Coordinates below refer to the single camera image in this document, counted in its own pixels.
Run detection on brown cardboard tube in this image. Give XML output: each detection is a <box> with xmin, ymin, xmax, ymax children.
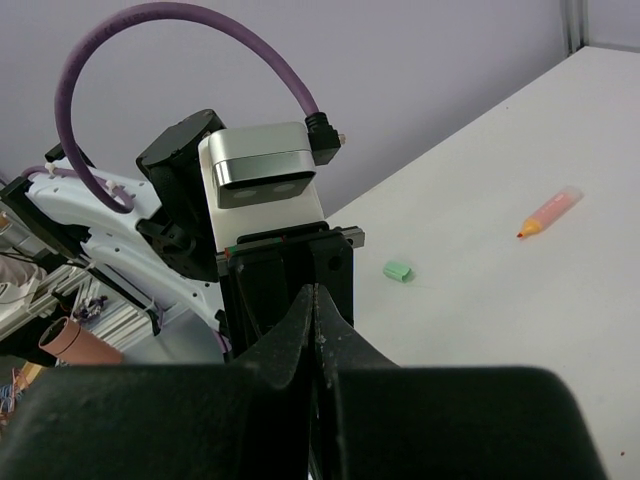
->
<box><xmin>38</xmin><ymin>317</ymin><xmax>124</xmax><ymax>366</ymax></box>

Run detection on orange highlighter pen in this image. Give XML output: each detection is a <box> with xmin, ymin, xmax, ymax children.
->
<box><xmin>516</xmin><ymin>186</ymin><xmax>583</xmax><ymax>239</ymax></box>

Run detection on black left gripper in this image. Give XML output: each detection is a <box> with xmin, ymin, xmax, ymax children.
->
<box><xmin>217</xmin><ymin>222</ymin><xmax>365</xmax><ymax>358</ymax></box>

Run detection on pale green pen cap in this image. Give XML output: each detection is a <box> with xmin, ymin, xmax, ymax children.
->
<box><xmin>383</xmin><ymin>261</ymin><xmax>413</xmax><ymax>283</ymax></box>

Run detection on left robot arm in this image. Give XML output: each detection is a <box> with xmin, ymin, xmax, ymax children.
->
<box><xmin>1</xmin><ymin>109</ymin><xmax>364</xmax><ymax>357</ymax></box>

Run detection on right aluminium frame post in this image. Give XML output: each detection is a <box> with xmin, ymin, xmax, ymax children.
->
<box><xmin>560</xmin><ymin>0</ymin><xmax>590</xmax><ymax>56</ymax></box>

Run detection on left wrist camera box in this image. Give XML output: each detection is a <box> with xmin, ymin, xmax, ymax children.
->
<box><xmin>198</xmin><ymin>122</ymin><xmax>325</xmax><ymax>252</ymax></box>

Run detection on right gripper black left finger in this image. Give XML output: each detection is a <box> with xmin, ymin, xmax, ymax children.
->
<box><xmin>1</xmin><ymin>286</ymin><xmax>315</xmax><ymax>479</ymax></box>

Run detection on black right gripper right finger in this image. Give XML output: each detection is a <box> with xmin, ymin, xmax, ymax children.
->
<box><xmin>313</xmin><ymin>286</ymin><xmax>606</xmax><ymax>479</ymax></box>

